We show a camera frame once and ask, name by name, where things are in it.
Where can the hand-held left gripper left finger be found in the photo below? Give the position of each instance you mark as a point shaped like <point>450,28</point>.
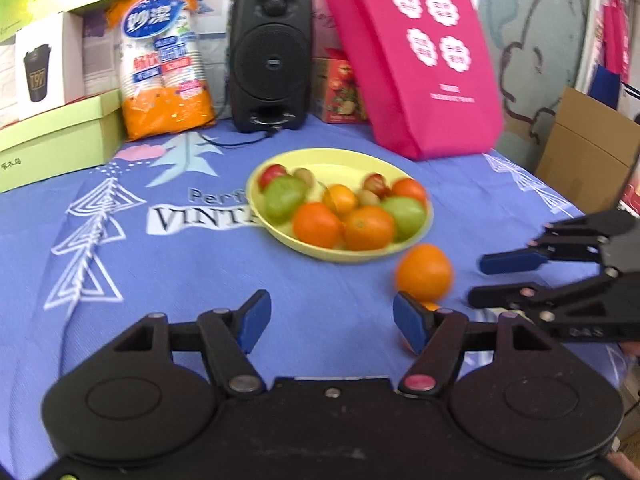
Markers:
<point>252,320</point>

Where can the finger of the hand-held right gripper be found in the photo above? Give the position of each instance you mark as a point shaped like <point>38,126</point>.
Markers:
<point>510,262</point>
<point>575,305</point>

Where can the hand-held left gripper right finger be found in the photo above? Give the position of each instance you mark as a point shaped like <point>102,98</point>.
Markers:
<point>412,322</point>

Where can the small orange tangerine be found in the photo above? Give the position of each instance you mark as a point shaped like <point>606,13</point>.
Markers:
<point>431,306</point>

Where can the large orange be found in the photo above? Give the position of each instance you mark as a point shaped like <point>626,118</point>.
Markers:
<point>424,272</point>

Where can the green apple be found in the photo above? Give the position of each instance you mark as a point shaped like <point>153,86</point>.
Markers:
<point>283,199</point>
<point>406,217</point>

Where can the small reddish orange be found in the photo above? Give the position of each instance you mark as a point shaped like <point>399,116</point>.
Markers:
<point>410,190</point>

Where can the brown kiwi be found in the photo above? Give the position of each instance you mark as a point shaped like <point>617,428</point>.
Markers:
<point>370,198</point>
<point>303,176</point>

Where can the yellow-orange fruit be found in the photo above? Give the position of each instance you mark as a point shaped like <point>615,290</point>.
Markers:
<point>340,199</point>

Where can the dark red plum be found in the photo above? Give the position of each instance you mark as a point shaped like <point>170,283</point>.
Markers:
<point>376,183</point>
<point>271,174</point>

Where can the yellow plastic plate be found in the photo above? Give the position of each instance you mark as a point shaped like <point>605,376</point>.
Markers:
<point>340,165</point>

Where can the person's right hand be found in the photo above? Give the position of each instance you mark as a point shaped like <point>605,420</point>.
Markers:
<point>632,349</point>

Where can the blue printed tablecloth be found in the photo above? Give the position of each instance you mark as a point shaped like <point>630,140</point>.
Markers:
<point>200,270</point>

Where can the tall cardboard box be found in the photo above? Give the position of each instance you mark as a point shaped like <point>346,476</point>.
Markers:
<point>580,155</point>

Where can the pink hanging bag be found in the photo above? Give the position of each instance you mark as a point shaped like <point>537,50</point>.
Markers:
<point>614,35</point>

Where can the pink fabric bag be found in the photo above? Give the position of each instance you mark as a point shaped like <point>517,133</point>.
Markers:
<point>420,60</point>

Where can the red juice carton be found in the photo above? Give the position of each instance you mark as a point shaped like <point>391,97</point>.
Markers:
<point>337,92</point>

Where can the black speaker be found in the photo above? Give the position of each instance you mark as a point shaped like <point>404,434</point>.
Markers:
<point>272,60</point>

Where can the orange paper cup pack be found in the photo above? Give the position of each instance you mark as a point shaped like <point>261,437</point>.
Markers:
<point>160,70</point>

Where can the light green shoe box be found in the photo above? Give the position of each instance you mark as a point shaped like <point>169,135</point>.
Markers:
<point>55,140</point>

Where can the purple and white box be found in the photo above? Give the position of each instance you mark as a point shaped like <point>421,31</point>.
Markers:
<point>100,55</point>

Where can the white cup gift box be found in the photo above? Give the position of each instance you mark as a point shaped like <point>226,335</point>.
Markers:
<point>55,60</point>

